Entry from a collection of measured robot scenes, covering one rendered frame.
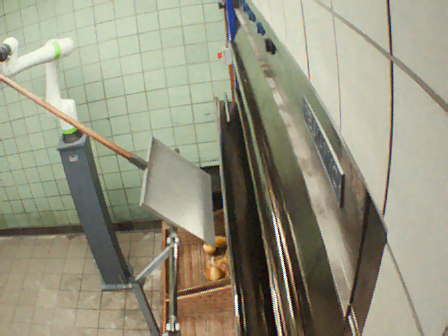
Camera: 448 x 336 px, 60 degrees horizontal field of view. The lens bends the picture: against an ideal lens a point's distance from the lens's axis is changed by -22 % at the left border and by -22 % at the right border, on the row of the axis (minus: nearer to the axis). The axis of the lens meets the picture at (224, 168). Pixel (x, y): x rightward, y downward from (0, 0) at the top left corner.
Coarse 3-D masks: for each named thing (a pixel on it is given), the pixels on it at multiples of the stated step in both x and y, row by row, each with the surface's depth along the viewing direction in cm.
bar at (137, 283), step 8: (176, 152) 241; (176, 232) 187; (168, 240) 183; (176, 240) 183; (168, 248) 184; (176, 248) 179; (160, 256) 187; (176, 256) 175; (152, 264) 189; (176, 264) 171; (144, 272) 191; (176, 272) 167; (136, 280) 194; (144, 280) 195; (176, 280) 163; (136, 288) 195; (176, 288) 160; (136, 296) 198; (144, 296) 200; (176, 296) 156; (144, 304) 201; (176, 304) 152; (144, 312) 204; (152, 312) 209; (176, 312) 149; (152, 320) 208; (176, 320) 145; (152, 328) 212; (168, 328) 141; (176, 328) 141
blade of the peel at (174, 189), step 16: (160, 144) 233; (160, 160) 223; (176, 160) 233; (144, 176) 202; (160, 176) 212; (176, 176) 221; (192, 176) 231; (208, 176) 241; (144, 192) 189; (160, 192) 202; (176, 192) 210; (192, 192) 219; (208, 192) 229; (144, 208) 185; (160, 208) 193; (176, 208) 201; (192, 208) 209; (208, 208) 217; (176, 224) 190; (192, 224) 199; (208, 224) 207; (208, 240) 197
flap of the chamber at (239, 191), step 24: (216, 120) 210; (240, 144) 193; (240, 168) 177; (240, 192) 164; (240, 216) 152; (240, 240) 142; (240, 264) 132; (264, 264) 133; (264, 288) 124; (264, 312) 115
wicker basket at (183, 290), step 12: (216, 216) 259; (168, 228) 261; (216, 228) 263; (180, 240) 266; (180, 252) 264; (192, 252) 263; (204, 252) 263; (216, 252) 262; (168, 264) 248; (180, 264) 255; (192, 264) 254; (204, 264) 254; (168, 276) 238; (180, 276) 246; (192, 276) 246; (204, 276) 245; (168, 288) 231; (180, 288) 238; (192, 288) 213; (204, 288) 214
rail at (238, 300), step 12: (216, 108) 216; (228, 180) 166; (228, 192) 160; (228, 204) 154; (228, 216) 149; (228, 228) 144; (228, 240) 140; (240, 288) 121; (240, 300) 117; (240, 312) 113; (240, 324) 109
